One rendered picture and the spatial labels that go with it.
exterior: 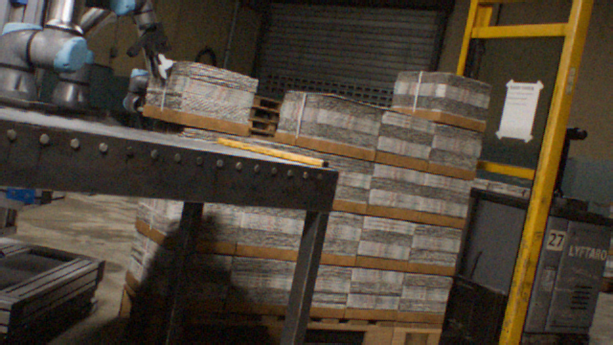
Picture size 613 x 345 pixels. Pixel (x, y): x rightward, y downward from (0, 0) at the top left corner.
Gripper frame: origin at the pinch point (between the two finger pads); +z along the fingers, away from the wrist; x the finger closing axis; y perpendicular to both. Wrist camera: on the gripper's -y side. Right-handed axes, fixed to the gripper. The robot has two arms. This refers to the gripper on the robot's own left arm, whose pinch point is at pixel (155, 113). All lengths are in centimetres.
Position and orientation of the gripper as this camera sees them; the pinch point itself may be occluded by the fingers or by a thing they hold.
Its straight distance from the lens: 309.2
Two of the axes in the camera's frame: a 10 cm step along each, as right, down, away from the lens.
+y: 2.0, -9.8, -0.5
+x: 8.4, 1.4, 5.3
